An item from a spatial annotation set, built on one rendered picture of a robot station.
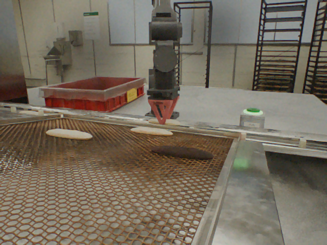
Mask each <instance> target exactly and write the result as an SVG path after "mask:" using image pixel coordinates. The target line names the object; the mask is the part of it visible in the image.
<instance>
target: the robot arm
mask: <svg viewBox="0 0 327 245"><path fill-rule="evenodd" d="M152 5H153V8H154V9H153V10H152V13H151V22H149V44H155V50H153V64H154V66H153V69H148V90H147V91H146V95H150V96H148V97H147V101H148V103H149V105H150V107H151V111H149V112H147V113H146V114H145V116H149V117H156V118H157V120H158V122H159V124H163V125H164V124H165V121H166V119H168V120H169V119H177V118H178V117H179V112H176V111H174V108H175V106H176V104H177V102H178V100H179V98H180V94H179V93H178V91H180V86H177V77H176V69H174V68H175V67H176V65H177V62H178V57H177V54H176V52H175V50H173V44H180V38H182V22H178V18H177V13H175V11H174V10H173V9H172V8H171V4H170V0H152ZM152 40H154V41H152ZM175 40H176V41H175ZM161 118H163V119H161Z"/></svg>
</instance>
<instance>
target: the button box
mask: <svg viewBox="0 0 327 245"><path fill-rule="evenodd" d="M244 110H245V109H242V111H241V115H240V123H239V126H246V127H256V128H264V123H265V112H264V111H263V110H261V111H262V112H263V113H262V114H261V115H250V114H246V113H244Z"/></svg>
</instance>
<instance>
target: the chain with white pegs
mask: <svg viewBox="0 0 327 245"><path fill-rule="evenodd" d="M11 112H15V113H16V112H17V111H16V107H11ZM38 113H39V115H40V116H44V112H43V110H39V111H38ZM240 140H246V133H243V132H241V139H240ZM306 143H307V141H306V139H300V143H299V147H302V148H305V147H306Z"/></svg>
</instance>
